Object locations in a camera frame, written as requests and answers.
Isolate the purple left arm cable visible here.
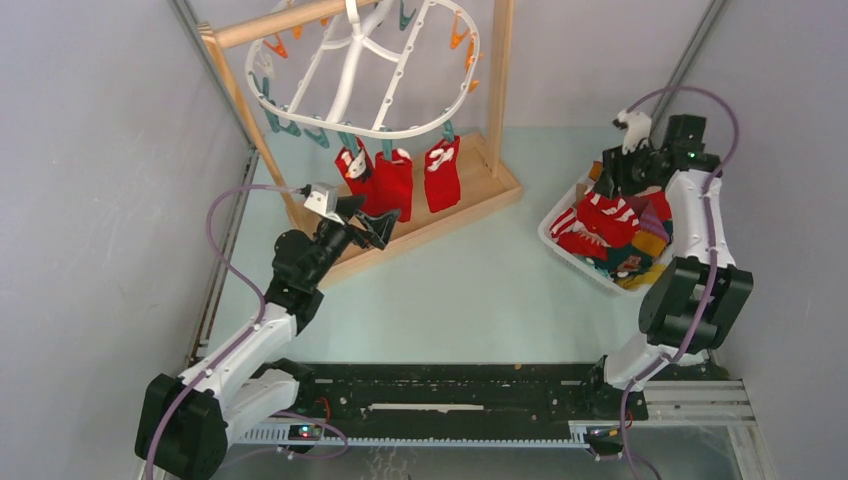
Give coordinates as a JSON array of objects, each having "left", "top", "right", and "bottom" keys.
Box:
[{"left": 142, "top": 184, "right": 349, "bottom": 480}]

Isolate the orange clothespin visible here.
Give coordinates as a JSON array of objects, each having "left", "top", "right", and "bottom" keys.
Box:
[
  {"left": 449, "top": 10, "right": 471, "bottom": 50},
  {"left": 465, "top": 33, "right": 479, "bottom": 93},
  {"left": 262, "top": 33, "right": 289, "bottom": 59}
]

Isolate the white oval clip hanger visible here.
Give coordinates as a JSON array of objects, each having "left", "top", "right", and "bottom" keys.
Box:
[{"left": 244, "top": 0, "right": 481, "bottom": 140}]

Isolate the red white striped sock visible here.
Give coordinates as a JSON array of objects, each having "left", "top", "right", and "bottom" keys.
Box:
[{"left": 548, "top": 192, "right": 639, "bottom": 256}]

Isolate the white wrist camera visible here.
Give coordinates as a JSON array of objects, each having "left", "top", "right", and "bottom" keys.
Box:
[
  {"left": 300, "top": 182, "right": 342, "bottom": 223},
  {"left": 613, "top": 110, "right": 653, "bottom": 155}
]

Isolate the pile of colourful socks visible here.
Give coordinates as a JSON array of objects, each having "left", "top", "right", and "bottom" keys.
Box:
[{"left": 549, "top": 162, "right": 676, "bottom": 291}]

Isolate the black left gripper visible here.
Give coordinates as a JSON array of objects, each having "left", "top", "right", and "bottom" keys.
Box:
[{"left": 305, "top": 195, "right": 399, "bottom": 287}]

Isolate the teal clothespin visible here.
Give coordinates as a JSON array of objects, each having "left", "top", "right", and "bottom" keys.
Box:
[
  {"left": 337, "top": 131, "right": 363, "bottom": 159},
  {"left": 303, "top": 127, "right": 330, "bottom": 149},
  {"left": 398, "top": 0, "right": 418, "bottom": 31},
  {"left": 381, "top": 138, "right": 394, "bottom": 163},
  {"left": 442, "top": 120, "right": 457, "bottom": 144},
  {"left": 264, "top": 109, "right": 302, "bottom": 137}
]

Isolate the wooden hanger stand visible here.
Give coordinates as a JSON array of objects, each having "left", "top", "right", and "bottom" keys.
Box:
[{"left": 197, "top": 1, "right": 523, "bottom": 285}]

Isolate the white laundry basket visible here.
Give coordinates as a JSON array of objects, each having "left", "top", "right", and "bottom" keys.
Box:
[{"left": 537, "top": 168, "right": 670, "bottom": 297}]

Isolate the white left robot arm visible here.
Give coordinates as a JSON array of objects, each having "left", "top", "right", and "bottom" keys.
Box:
[{"left": 135, "top": 185, "right": 402, "bottom": 479}]

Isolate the red Santa sock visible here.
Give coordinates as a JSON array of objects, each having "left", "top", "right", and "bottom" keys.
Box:
[
  {"left": 424, "top": 136, "right": 461, "bottom": 213},
  {"left": 334, "top": 138, "right": 380, "bottom": 216},
  {"left": 374, "top": 148, "right": 414, "bottom": 223}
]

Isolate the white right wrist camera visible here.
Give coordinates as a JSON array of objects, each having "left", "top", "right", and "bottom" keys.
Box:
[{"left": 613, "top": 110, "right": 653, "bottom": 155}]

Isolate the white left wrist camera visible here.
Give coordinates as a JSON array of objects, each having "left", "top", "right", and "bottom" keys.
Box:
[{"left": 300, "top": 182, "right": 342, "bottom": 223}]

